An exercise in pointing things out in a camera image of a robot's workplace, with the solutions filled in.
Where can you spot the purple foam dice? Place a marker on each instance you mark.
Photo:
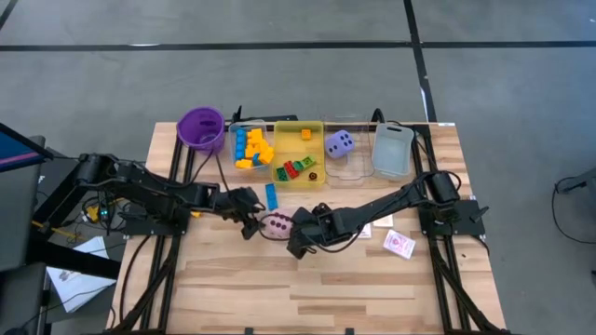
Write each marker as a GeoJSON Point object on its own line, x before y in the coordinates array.
{"type": "Point", "coordinates": [331, 151]}

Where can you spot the long blue toy brick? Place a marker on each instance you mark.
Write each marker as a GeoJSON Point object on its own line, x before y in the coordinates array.
{"type": "Point", "coordinates": [271, 196]}

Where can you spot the black frame cross bar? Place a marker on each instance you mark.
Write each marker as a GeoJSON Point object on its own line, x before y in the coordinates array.
{"type": "Point", "coordinates": [274, 118]}

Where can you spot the dark grey cabinet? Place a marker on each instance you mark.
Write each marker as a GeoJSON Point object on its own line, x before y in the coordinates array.
{"type": "Point", "coordinates": [18, 218]}

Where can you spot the red toy brick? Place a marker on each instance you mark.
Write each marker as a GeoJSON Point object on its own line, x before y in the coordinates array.
{"type": "Point", "coordinates": [291, 170]}

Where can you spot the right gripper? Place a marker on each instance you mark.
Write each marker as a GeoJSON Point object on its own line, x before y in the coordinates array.
{"type": "Point", "coordinates": [330, 225]}

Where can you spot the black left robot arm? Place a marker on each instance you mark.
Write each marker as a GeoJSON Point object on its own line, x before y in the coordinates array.
{"type": "Point", "coordinates": [153, 188]}

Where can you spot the blue screen monitor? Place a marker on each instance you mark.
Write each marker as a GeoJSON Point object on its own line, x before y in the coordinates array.
{"type": "Point", "coordinates": [18, 149]}

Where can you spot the purple plastic bucket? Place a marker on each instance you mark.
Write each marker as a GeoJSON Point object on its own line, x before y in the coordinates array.
{"type": "Point", "coordinates": [200, 125]}

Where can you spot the small yellow toy brick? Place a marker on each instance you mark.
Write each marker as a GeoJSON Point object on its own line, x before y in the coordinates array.
{"type": "Point", "coordinates": [266, 156]}

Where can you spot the yellow translucent plastic bin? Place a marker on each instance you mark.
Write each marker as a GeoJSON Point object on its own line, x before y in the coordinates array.
{"type": "Point", "coordinates": [291, 144]}

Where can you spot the large clear plastic bin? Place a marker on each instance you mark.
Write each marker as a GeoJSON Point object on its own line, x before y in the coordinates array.
{"type": "Point", "coordinates": [358, 167]}

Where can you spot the pink foam dice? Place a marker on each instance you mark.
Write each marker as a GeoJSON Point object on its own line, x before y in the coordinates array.
{"type": "Point", "coordinates": [278, 224]}

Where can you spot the black aluminium frame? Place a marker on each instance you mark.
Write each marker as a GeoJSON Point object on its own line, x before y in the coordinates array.
{"type": "Point", "coordinates": [170, 279]}
{"type": "Point", "coordinates": [439, 279]}

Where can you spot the yellow plug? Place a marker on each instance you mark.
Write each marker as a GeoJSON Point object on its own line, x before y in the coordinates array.
{"type": "Point", "coordinates": [92, 214]}

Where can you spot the large blue toy brick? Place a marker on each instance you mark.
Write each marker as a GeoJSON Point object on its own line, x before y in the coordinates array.
{"type": "Point", "coordinates": [240, 144]}

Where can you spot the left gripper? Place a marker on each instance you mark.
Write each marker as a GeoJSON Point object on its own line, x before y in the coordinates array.
{"type": "Point", "coordinates": [237, 202]}

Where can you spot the small orange toy brick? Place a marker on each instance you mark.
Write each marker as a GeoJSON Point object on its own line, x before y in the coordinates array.
{"type": "Point", "coordinates": [306, 134]}

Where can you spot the small clear plastic bin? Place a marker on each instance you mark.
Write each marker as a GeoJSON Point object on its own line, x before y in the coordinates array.
{"type": "Point", "coordinates": [231, 139]}

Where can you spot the tan brown cylinder toy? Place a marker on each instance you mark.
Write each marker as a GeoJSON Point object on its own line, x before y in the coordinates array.
{"type": "Point", "coordinates": [313, 176]}

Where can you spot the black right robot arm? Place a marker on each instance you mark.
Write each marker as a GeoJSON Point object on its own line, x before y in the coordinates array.
{"type": "Point", "coordinates": [396, 202]}

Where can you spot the white paper sheets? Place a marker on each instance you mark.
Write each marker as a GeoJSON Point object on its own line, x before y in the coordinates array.
{"type": "Point", "coordinates": [79, 284]}

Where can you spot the lime green toy brick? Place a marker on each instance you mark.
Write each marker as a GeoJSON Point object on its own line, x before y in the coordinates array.
{"type": "Point", "coordinates": [308, 161]}

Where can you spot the white frosted plastic bin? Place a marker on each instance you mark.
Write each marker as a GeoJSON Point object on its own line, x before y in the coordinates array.
{"type": "Point", "coordinates": [392, 153]}

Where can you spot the dark green toy brick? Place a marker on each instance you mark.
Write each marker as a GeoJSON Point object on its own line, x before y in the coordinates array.
{"type": "Point", "coordinates": [281, 174]}

